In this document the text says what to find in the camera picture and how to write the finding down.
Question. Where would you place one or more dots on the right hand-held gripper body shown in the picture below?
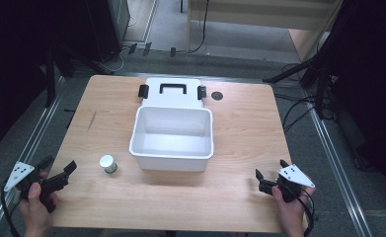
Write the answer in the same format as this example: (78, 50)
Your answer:
(294, 176)

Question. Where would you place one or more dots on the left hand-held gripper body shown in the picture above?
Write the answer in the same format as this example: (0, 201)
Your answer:
(18, 173)

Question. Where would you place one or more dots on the small silver can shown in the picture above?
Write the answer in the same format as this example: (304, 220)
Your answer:
(107, 162)

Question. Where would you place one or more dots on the white plastic storage box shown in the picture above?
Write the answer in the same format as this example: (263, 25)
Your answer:
(172, 144)

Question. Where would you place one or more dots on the person's right hand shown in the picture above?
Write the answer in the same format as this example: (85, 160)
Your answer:
(292, 217)

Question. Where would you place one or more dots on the person's left hand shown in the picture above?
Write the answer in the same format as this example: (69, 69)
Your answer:
(36, 214)

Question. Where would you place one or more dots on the black metal stand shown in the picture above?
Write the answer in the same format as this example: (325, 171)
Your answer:
(312, 69)
(50, 79)

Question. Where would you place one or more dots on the black round table grommet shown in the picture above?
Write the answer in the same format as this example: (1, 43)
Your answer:
(217, 95)

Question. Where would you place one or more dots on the black cabinet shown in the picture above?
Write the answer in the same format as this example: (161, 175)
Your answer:
(108, 26)

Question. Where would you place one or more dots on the light wooden furniture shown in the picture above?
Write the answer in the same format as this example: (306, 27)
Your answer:
(246, 16)

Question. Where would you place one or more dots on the metal floor rail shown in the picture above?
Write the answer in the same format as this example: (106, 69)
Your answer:
(338, 171)
(32, 138)

